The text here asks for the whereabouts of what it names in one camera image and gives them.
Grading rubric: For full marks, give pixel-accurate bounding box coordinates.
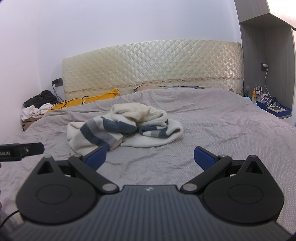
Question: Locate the black clothes pile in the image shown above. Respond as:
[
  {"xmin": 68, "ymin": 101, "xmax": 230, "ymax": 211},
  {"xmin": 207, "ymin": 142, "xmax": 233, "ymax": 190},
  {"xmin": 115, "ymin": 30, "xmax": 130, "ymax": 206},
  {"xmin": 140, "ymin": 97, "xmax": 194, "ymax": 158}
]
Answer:
[{"xmin": 23, "ymin": 90, "xmax": 58, "ymax": 108}]

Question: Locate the white clothes pile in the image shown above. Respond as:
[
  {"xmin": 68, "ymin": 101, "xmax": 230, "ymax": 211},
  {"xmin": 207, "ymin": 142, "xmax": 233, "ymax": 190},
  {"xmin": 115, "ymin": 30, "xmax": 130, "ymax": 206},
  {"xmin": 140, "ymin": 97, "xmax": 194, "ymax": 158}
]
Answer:
[{"xmin": 20, "ymin": 103, "xmax": 53, "ymax": 121}]

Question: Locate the grey wardrobe shelf unit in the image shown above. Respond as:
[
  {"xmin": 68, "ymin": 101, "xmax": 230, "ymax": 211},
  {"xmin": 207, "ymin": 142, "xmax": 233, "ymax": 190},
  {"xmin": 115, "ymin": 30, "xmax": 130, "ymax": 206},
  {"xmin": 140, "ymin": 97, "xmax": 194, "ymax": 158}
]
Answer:
[{"xmin": 235, "ymin": 0, "xmax": 295, "ymax": 108}]

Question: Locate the black wall socket left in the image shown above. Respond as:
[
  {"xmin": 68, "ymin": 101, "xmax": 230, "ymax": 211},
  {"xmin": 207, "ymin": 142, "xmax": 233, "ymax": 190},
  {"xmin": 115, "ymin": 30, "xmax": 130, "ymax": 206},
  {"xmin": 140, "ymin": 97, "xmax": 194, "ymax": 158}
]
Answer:
[{"xmin": 52, "ymin": 78, "xmax": 63, "ymax": 87}]

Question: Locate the blue tray with items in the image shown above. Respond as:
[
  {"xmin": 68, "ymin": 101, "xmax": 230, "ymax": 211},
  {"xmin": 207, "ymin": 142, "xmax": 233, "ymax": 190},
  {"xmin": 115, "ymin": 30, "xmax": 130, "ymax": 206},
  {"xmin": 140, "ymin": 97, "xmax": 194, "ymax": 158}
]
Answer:
[{"xmin": 256, "ymin": 101, "xmax": 292, "ymax": 119}]

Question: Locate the yellow cloth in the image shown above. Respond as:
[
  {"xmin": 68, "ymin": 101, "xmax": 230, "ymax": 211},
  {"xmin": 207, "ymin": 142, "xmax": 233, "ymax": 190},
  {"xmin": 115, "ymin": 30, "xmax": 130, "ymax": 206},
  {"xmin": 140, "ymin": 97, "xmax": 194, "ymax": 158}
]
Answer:
[{"xmin": 48, "ymin": 88, "xmax": 120, "ymax": 113}]

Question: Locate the wall charger with white cable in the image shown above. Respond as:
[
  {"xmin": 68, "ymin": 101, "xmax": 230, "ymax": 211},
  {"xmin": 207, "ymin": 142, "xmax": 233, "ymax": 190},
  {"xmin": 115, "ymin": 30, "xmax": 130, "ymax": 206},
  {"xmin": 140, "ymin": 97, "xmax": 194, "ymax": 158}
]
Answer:
[{"xmin": 262, "ymin": 64, "xmax": 273, "ymax": 99}]

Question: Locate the cream quilted headboard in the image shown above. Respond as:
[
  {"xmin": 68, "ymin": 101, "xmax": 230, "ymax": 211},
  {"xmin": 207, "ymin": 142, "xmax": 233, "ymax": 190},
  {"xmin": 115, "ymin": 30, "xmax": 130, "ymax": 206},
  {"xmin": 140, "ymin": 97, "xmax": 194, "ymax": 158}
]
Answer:
[{"xmin": 62, "ymin": 40, "xmax": 244, "ymax": 99}]

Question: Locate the cardboard box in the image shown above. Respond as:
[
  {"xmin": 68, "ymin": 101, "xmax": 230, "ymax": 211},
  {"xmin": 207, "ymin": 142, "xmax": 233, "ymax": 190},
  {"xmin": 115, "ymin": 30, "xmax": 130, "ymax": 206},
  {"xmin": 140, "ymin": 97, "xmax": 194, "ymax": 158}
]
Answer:
[{"xmin": 21, "ymin": 115, "xmax": 43, "ymax": 132}]

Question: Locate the orange bottle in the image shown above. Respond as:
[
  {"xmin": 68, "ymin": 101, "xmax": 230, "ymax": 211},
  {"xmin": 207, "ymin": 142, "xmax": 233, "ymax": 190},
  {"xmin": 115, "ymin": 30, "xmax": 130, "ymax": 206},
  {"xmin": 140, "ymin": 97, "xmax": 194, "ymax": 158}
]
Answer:
[{"xmin": 251, "ymin": 88, "xmax": 257, "ymax": 103}]

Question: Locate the white blue striped sweater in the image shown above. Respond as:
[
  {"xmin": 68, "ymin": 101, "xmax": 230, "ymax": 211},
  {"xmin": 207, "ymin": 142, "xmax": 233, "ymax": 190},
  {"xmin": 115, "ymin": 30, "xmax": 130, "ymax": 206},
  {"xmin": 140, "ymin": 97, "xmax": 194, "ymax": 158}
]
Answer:
[{"xmin": 67, "ymin": 102, "xmax": 184, "ymax": 155}]

